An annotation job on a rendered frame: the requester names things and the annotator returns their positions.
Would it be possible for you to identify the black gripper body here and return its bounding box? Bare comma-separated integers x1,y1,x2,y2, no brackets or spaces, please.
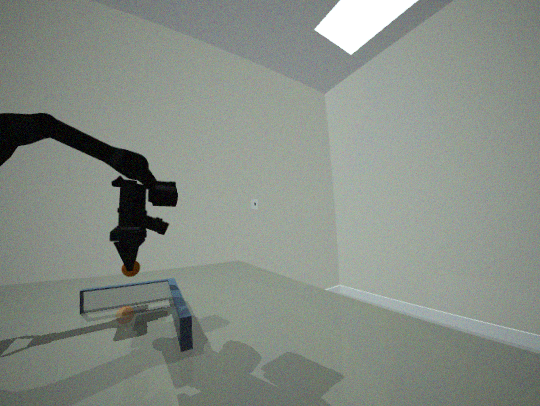
109,204,147,242

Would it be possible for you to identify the translucent orange ball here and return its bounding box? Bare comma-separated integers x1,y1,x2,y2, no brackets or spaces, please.
115,306,134,324

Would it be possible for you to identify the clear l-shaped low wall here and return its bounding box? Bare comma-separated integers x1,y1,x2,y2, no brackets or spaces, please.
81,281,180,347

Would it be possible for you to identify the brown ball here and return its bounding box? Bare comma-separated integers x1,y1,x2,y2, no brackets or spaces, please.
121,261,141,277

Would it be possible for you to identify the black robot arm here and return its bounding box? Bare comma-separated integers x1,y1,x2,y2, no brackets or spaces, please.
0,113,178,235

